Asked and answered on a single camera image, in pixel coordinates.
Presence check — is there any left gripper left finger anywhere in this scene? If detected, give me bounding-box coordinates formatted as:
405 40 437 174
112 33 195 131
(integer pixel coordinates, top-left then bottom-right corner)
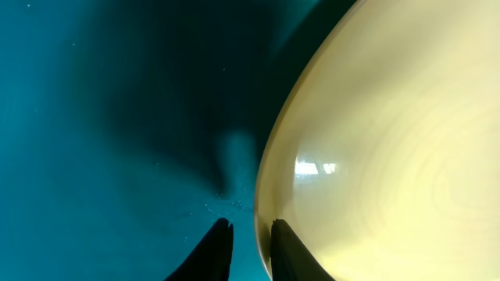
164 218 234 281

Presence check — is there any yellow-green plate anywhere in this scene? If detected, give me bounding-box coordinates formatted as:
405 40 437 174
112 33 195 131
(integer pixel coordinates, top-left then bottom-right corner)
254 0 499 281

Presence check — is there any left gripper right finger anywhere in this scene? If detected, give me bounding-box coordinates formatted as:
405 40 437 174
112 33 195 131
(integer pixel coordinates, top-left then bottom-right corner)
270 219 335 281

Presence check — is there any blue plastic tray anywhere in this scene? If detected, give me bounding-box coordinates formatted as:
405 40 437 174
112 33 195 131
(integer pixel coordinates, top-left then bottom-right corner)
1 0 352 280

